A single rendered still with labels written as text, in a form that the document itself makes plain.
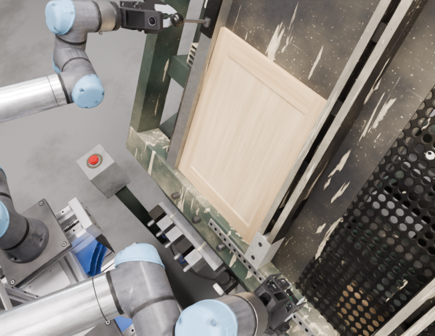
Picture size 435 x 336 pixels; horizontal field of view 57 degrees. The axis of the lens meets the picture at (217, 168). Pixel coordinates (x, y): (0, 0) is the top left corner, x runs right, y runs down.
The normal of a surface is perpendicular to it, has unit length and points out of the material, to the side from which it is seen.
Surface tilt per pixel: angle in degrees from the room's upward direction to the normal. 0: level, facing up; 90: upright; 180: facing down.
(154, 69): 90
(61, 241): 0
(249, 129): 56
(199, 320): 28
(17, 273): 0
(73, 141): 0
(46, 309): 12
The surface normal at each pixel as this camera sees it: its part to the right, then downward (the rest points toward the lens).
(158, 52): 0.62, 0.62
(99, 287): -0.01, -0.60
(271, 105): -0.73, 0.25
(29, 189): -0.18, -0.47
